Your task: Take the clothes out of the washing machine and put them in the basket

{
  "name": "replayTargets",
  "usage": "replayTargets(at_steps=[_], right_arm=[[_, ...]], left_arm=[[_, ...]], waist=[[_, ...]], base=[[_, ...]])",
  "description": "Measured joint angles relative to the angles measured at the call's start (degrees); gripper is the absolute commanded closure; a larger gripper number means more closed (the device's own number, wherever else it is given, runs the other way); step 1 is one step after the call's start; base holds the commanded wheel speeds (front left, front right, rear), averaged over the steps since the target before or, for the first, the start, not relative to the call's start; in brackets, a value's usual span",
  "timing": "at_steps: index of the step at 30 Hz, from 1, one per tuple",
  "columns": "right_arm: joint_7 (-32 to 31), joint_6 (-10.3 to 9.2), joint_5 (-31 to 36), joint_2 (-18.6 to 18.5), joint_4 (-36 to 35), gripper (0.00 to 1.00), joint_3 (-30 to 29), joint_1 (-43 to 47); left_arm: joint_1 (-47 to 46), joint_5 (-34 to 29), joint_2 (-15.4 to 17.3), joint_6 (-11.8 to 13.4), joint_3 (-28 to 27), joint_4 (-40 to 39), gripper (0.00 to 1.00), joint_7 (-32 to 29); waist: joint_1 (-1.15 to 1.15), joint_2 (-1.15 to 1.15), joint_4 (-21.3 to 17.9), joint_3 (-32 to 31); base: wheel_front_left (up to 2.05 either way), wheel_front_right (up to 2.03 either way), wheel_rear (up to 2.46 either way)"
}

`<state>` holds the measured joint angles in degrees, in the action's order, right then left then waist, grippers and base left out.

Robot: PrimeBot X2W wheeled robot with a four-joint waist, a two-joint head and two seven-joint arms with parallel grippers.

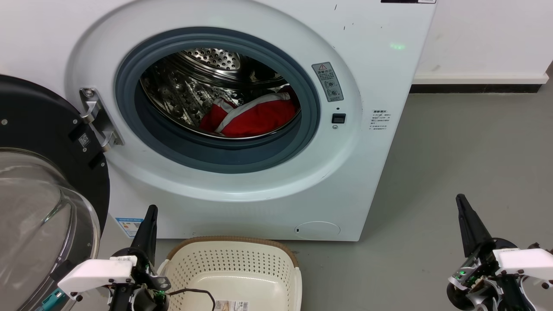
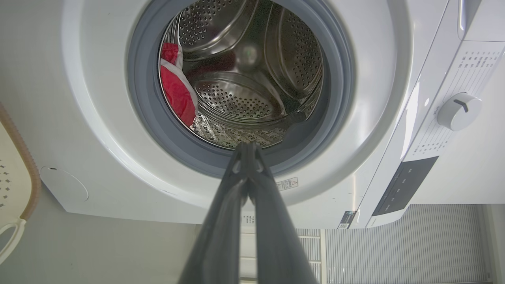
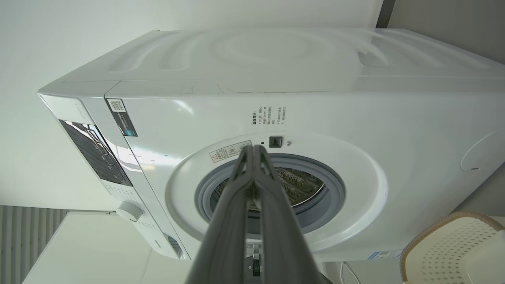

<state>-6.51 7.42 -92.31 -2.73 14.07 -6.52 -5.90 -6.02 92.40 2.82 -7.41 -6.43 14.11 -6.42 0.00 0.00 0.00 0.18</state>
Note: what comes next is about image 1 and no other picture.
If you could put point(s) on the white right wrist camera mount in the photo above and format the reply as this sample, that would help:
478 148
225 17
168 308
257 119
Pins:
525 263

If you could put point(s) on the stainless steel washing machine drum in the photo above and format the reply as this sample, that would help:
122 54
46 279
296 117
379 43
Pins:
190 86

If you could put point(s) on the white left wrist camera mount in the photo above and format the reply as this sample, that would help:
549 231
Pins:
97 274

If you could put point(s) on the grey warning sticker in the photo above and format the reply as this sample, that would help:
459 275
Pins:
327 81

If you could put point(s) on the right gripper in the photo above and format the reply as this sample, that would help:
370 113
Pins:
479 280

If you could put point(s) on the blue energy label sticker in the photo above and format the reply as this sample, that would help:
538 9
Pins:
129 226

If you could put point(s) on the black door latch socket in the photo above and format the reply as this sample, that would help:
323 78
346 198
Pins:
338 118

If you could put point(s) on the paper label with barcode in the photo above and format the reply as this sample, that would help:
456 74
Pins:
231 306

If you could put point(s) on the white and black baseboard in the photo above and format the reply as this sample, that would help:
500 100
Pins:
475 82

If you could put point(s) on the red and white garment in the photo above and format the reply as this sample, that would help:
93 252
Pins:
255 119

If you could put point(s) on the metal door hinge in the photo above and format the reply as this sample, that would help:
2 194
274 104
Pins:
98 121

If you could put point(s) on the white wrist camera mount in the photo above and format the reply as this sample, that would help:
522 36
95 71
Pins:
97 274
525 263

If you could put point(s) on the round white filter cover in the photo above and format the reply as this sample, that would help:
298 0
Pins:
317 230

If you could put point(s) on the cream perforated laundry basket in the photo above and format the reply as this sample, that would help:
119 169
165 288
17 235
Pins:
242 272

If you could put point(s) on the white front-load washing machine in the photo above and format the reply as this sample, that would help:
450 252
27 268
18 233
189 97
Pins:
380 65

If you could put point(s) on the grey rubber door gasket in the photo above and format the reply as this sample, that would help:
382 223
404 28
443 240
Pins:
216 155

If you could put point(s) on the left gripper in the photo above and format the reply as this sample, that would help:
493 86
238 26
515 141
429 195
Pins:
144 285

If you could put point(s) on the black round washer door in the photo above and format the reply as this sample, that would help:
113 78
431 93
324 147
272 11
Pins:
39 129

